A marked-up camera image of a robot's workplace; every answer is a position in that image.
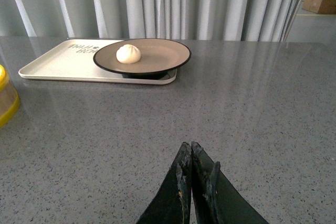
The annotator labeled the white steamed bun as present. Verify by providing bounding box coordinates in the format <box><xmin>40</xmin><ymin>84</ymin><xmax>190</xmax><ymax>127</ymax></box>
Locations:
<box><xmin>116</xmin><ymin>44</ymin><xmax>141</xmax><ymax>64</ymax></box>

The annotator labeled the grey pleated curtain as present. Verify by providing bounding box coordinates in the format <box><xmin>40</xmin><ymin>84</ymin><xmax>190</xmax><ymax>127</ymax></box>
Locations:
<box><xmin>1</xmin><ymin>0</ymin><xmax>295</xmax><ymax>41</ymax></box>

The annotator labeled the cream rectangular bear tray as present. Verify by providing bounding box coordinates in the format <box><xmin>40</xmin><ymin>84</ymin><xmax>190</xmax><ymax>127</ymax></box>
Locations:
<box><xmin>18</xmin><ymin>39</ymin><xmax>177</xmax><ymax>85</ymax></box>

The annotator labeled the right gripper worn black right finger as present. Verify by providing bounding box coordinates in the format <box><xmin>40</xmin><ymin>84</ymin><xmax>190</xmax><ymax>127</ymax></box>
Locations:
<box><xmin>191</xmin><ymin>142</ymin><xmax>268</xmax><ymax>223</ymax></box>

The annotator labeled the beige plate with black rim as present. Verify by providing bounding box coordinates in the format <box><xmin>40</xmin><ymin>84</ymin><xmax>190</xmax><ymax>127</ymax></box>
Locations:
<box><xmin>93</xmin><ymin>38</ymin><xmax>192</xmax><ymax>76</ymax></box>

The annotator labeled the brown cardboard box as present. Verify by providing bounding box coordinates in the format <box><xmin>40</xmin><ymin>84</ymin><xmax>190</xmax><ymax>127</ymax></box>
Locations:
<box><xmin>302</xmin><ymin>0</ymin><xmax>336</xmax><ymax>14</ymax></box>

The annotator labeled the right gripper worn black left finger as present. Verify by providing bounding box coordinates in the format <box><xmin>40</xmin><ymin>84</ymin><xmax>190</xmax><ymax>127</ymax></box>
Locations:
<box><xmin>137</xmin><ymin>142</ymin><xmax>192</xmax><ymax>223</ymax></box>

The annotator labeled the yellow rimmed bamboo steamer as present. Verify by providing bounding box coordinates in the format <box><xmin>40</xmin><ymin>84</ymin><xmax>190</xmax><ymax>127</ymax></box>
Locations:
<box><xmin>0</xmin><ymin>65</ymin><xmax>20</xmax><ymax>127</ymax></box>

